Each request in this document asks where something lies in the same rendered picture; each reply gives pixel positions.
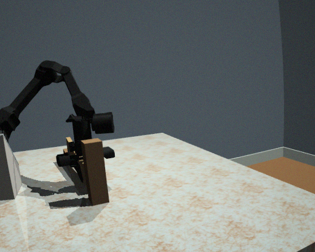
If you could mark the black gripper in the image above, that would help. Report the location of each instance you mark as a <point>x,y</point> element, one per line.
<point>66,160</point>

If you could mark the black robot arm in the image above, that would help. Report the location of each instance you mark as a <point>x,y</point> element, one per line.
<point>46,73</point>

